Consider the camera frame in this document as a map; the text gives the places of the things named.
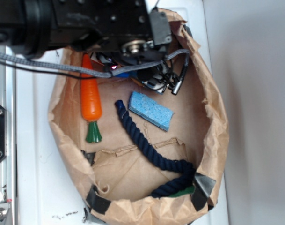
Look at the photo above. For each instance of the blue sponge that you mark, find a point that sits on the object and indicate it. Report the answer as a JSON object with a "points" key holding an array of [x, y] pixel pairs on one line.
{"points": [[150, 110]]}

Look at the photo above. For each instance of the aluminium frame rail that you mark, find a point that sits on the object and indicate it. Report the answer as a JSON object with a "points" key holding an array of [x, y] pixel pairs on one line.
{"points": [[8, 170]]}

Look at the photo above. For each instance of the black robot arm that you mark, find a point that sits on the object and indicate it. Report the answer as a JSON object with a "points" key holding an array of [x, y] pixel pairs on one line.
{"points": [[32, 27]]}

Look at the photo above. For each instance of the orange toy carrot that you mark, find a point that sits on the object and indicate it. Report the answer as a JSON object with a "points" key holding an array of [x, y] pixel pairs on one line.
{"points": [[91, 106]]}

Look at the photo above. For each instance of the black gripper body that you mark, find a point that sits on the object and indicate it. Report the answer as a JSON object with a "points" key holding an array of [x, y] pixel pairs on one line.
{"points": [[125, 33]]}

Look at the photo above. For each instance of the green felt piece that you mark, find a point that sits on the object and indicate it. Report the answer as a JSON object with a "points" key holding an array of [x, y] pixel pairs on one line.
{"points": [[188, 190]]}

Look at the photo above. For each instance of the silver corner bracket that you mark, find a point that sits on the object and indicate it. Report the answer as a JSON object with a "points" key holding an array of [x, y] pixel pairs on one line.
{"points": [[4, 211]]}

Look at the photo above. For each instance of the brown paper bag bin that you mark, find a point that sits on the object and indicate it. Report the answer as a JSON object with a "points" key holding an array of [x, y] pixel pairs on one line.
{"points": [[113, 177]]}

